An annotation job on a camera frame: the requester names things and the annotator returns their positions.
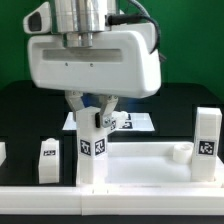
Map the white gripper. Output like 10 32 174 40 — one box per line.
28 23 161 128

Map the white desk tabletop panel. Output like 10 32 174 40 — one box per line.
76 142 224 188

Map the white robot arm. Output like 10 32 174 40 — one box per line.
23 0 161 127

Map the white marker tag sheet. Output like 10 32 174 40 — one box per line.
63 112 155 132

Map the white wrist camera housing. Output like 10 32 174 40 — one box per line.
23 2 52 34

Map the white front barrier rail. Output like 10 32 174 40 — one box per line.
0 187 224 215

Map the white barrier rail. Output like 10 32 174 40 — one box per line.
0 142 6 166
0 187 224 215

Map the white left barrier rail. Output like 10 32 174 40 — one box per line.
0 142 6 166

